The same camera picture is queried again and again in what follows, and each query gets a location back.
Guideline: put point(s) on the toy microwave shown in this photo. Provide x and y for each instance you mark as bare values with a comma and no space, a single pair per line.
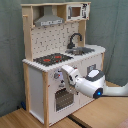
77,11

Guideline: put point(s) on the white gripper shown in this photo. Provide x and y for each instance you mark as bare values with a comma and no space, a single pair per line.
70,76

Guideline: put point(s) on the black toy faucet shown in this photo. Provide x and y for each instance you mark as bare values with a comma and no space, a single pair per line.
73,40

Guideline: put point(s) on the grey backdrop curtain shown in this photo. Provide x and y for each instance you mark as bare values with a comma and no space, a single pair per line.
107,27

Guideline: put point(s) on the toy dishwasher cabinet door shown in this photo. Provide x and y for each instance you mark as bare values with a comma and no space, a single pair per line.
86,66

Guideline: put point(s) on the black toy stovetop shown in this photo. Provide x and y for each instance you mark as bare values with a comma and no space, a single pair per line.
52,59

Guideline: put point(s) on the left red stove knob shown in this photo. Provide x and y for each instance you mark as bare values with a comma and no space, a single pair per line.
56,75

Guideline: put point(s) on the grey toy sink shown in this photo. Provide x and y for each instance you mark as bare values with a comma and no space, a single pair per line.
79,51

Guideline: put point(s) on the wooden toy kitchen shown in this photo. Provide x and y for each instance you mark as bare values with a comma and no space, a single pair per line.
40,84

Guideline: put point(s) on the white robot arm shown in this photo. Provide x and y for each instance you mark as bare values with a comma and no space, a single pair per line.
93,85

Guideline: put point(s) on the grey range hood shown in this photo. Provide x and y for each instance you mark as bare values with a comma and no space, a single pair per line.
48,18

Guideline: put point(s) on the toy oven door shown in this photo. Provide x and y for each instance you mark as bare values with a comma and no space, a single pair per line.
63,98

